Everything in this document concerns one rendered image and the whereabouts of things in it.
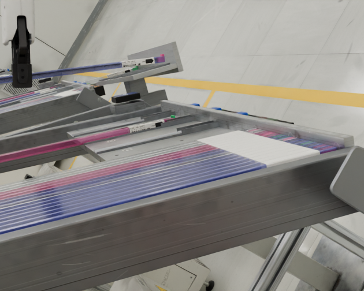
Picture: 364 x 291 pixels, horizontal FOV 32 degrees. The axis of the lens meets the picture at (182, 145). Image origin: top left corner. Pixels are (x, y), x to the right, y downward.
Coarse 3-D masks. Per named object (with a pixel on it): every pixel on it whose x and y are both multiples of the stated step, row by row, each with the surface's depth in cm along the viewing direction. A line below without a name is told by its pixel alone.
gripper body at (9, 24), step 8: (8, 0) 103; (16, 0) 103; (24, 0) 104; (32, 0) 105; (8, 8) 103; (16, 8) 104; (24, 8) 104; (32, 8) 105; (8, 16) 103; (16, 16) 104; (32, 16) 105; (8, 24) 103; (16, 24) 104; (32, 24) 105; (8, 32) 104; (16, 32) 106; (32, 32) 105; (8, 40) 104; (16, 40) 108; (32, 40) 105
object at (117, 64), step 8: (160, 56) 118; (104, 64) 113; (112, 64) 114; (120, 64) 114; (40, 72) 110; (48, 72) 111; (56, 72) 111; (64, 72) 111; (72, 72) 112; (80, 72) 112; (0, 80) 108; (8, 80) 109
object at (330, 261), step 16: (96, 160) 145; (272, 240) 162; (320, 240) 185; (304, 256) 166; (320, 256) 181; (336, 256) 175; (352, 256) 169; (288, 272) 165; (304, 272) 166; (320, 272) 168; (336, 272) 172; (352, 272) 166; (304, 288) 180; (320, 288) 168; (336, 288) 168; (352, 288) 163
